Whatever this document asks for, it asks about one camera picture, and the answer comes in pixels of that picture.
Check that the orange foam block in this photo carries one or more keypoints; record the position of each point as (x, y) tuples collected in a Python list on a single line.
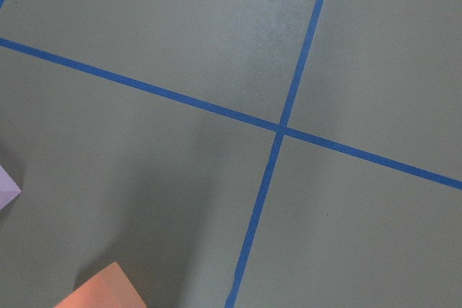
[(110, 287)]

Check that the pink foam block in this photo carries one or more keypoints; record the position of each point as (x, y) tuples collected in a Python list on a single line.
[(9, 189)]

